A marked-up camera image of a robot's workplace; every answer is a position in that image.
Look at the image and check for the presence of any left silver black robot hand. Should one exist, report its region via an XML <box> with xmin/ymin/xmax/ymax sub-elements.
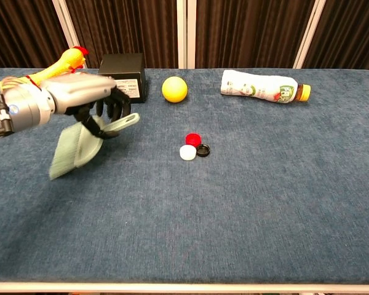
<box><xmin>40</xmin><ymin>72</ymin><xmax>133</xmax><ymax>140</ymax></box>

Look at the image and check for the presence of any red bottle cap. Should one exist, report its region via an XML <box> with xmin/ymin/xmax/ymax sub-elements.
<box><xmin>185</xmin><ymin>132</ymin><xmax>202</xmax><ymax>146</ymax></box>

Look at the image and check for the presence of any black bottle cap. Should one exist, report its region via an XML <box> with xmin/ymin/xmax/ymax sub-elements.
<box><xmin>196</xmin><ymin>143</ymin><xmax>212</xmax><ymax>158</ymax></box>

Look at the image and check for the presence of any white yogurt drink bottle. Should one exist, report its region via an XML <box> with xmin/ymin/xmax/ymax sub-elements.
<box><xmin>220</xmin><ymin>69</ymin><xmax>312</xmax><ymax>104</ymax></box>

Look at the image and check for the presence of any yellow rubber chicken toy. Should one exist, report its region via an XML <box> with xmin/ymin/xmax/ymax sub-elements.
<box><xmin>0</xmin><ymin>45</ymin><xmax>89</xmax><ymax>92</ymax></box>

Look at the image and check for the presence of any black cardboard box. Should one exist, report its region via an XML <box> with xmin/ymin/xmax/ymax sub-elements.
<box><xmin>97</xmin><ymin>53</ymin><xmax>148</xmax><ymax>104</ymax></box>

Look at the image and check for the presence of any dark brown pleated curtain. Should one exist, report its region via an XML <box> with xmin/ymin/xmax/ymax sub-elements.
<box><xmin>303</xmin><ymin>0</ymin><xmax>369</xmax><ymax>76</ymax></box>
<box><xmin>195</xmin><ymin>0</ymin><xmax>316</xmax><ymax>69</ymax></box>
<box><xmin>64</xmin><ymin>0</ymin><xmax>179</xmax><ymax>69</ymax></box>
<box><xmin>0</xmin><ymin>0</ymin><xmax>72</xmax><ymax>73</ymax></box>

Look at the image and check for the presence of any yellow ball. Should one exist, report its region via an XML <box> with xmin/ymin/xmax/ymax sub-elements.
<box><xmin>161</xmin><ymin>76</ymin><xmax>189</xmax><ymax>103</ymax></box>

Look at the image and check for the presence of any blue table cloth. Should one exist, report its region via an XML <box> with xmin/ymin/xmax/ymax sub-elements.
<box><xmin>0</xmin><ymin>68</ymin><xmax>369</xmax><ymax>285</ymax></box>

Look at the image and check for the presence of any white table edge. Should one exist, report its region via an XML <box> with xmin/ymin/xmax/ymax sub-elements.
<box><xmin>0</xmin><ymin>281</ymin><xmax>369</xmax><ymax>294</ymax></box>

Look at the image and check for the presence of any white slanted frame post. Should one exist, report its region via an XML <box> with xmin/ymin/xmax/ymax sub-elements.
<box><xmin>51</xmin><ymin>0</ymin><xmax>89</xmax><ymax>69</ymax></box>
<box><xmin>292</xmin><ymin>0</ymin><xmax>327</xmax><ymax>69</ymax></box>

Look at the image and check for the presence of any white upright double frame post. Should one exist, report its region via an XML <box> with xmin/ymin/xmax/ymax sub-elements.
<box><xmin>176</xmin><ymin>0</ymin><xmax>197</xmax><ymax>69</ymax></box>

